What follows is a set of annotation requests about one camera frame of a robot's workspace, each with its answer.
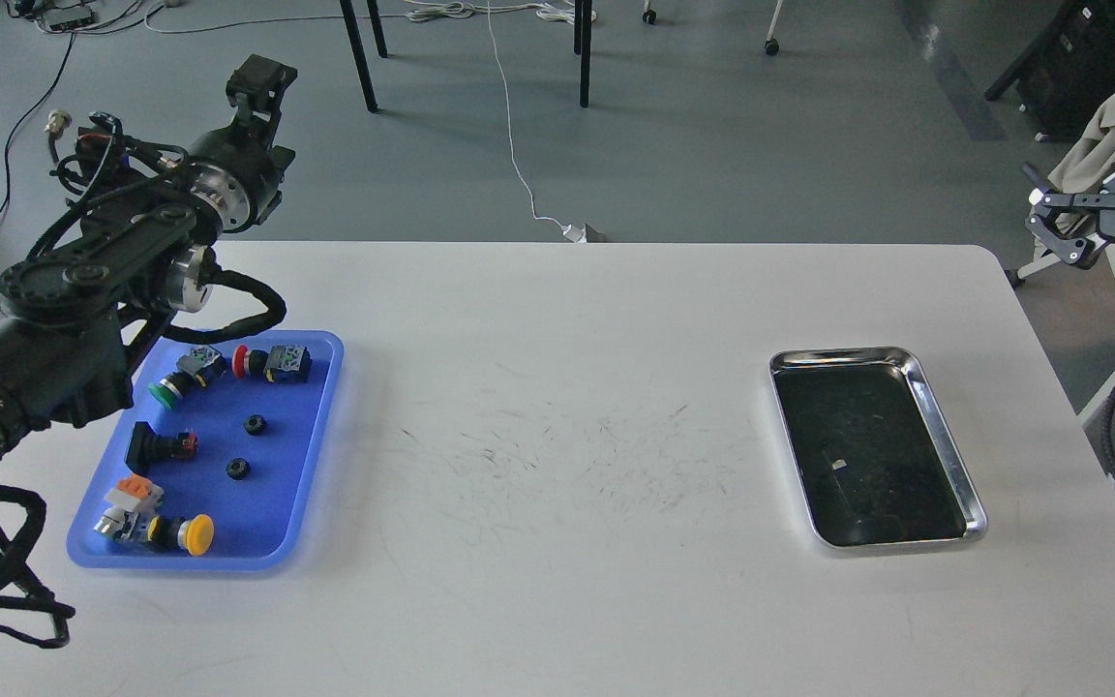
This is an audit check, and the yellow push button switch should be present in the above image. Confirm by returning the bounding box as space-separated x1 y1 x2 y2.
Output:
136 513 216 556

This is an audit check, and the white power adapter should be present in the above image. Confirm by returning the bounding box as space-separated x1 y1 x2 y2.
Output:
562 224 608 244

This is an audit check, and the green push button switch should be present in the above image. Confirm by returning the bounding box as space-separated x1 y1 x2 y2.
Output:
147 345 229 410

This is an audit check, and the white cable on floor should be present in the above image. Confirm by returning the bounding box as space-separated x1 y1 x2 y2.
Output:
407 0 600 238

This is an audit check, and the small black gear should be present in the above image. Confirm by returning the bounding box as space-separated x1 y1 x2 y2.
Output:
242 414 266 437
225 458 252 481

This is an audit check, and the black cabinet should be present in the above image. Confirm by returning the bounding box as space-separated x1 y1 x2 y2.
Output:
983 1 1115 142

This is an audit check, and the black table leg right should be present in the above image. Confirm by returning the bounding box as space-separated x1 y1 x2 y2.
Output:
572 0 594 107

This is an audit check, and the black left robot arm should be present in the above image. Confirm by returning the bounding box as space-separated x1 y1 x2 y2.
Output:
0 54 297 650

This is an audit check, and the black table leg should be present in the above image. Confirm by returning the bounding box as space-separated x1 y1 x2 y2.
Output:
572 0 594 107
338 0 389 114

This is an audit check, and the black selector switch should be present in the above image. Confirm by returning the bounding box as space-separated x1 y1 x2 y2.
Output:
124 422 198 476

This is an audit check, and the orange white terminal block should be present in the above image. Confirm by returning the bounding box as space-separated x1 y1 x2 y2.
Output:
93 473 165 544

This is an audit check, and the silver metal tray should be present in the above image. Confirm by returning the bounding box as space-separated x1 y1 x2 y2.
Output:
768 346 988 555

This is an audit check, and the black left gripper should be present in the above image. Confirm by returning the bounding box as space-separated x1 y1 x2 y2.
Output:
190 54 298 234

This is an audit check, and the red push button switch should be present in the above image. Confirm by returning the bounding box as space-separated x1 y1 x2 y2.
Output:
229 345 313 384

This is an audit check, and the blue plastic tray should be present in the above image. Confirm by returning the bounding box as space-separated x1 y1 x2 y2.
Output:
66 330 345 572

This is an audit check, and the beige cloth on chair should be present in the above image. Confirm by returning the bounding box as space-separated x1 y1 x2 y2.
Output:
1048 93 1115 193

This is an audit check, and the black table leg left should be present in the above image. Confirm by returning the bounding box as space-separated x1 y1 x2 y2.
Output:
338 0 389 114

